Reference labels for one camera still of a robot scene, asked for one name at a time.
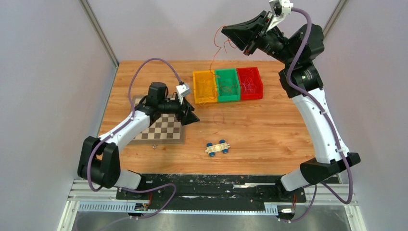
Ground right aluminium frame post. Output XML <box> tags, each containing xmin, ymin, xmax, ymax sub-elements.
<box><xmin>323</xmin><ymin>0</ymin><xmax>349</xmax><ymax>38</ymax></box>

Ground red plastic bin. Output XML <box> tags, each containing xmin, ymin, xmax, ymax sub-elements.
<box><xmin>236</xmin><ymin>67</ymin><xmax>264</xmax><ymax>101</ymax></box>

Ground slotted grey cable duct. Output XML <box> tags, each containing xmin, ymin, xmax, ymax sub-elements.
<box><xmin>77</xmin><ymin>201</ymin><xmax>279</xmax><ymax>216</ymax></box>

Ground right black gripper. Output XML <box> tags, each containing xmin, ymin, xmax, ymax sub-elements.
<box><xmin>222</xmin><ymin>10</ymin><xmax>297</xmax><ymax>66</ymax></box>

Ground green plastic bin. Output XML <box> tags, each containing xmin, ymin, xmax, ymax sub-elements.
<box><xmin>215</xmin><ymin>68</ymin><xmax>241</xmax><ymax>103</ymax></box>

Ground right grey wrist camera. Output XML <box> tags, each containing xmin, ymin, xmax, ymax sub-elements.
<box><xmin>267</xmin><ymin>0</ymin><xmax>293</xmax><ymax>32</ymax></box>

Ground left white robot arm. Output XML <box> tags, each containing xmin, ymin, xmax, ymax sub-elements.
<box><xmin>77</xmin><ymin>82</ymin><xmax>200</xmax><ymax>199</ymax></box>

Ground aluminium frame post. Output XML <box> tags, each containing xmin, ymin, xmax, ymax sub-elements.
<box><xmin>79</xmin><ymin>0</ymin><xmax>119</xmax><ymax>69</ymax></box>
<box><xmin>323</xmin><ymin>0</ymin><xmax>349</xmax><ymax>38</ymax></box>

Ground yellow thin cable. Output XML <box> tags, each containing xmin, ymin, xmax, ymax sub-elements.
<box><xmin>195</xmin><ymin>76</ymin><xmax>217</xmax><ymax>106</ymax></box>

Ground wooden toy car blue wheels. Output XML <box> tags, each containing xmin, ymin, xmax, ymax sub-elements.
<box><xmin>205</xmin><ymin>140</ymin><xmax>230</xmax><ymax>157</ymax></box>

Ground wooden chessboard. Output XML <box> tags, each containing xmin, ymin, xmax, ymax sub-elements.
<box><xmin>129</xmin><ymin>114</ymin><xmax>185</xmax><ymax>145</ymax></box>

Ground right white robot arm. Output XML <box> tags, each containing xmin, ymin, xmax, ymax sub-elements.
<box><xmin>221</xmin><ymin>11</ymin><xmax>361</xmax><ymax>201</ymax></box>

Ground left aluminium frame post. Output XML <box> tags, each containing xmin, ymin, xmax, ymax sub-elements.
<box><xmin>79</xmin><ymin>0</ymin><xmax>119</xmax><ymax>69</ymax></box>

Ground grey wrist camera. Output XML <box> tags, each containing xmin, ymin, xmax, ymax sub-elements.
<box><xmin>176</xmin><ymin>83</ymin><xmax>191</xmax><ymax>104</ymax></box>
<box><xmin>267</xmin><ymin>0</ymin><xmax>293</xmax><ymax>32</ymax></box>

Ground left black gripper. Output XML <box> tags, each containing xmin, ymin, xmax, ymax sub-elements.
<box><xmin>159</xmin><ymin>94</ymin><xmax>200</xmax><ymax>126</ymax></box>

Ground yellow plastic bin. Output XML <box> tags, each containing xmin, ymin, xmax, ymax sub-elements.
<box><xmin>192</xmin><ymin>70</ymin><xmax>218</xmax><ymax>105</ymax></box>

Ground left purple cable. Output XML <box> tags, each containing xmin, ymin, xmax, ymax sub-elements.
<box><xmin>87</xmin><ymin>57</ymin><xmax>184</xmax><ymax>220</ymax></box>

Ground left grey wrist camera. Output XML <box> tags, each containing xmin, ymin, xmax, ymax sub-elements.
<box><xmin>176</xmin><ymin>83</ymin><xmax>191</xmax><ymax>104</ymax></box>

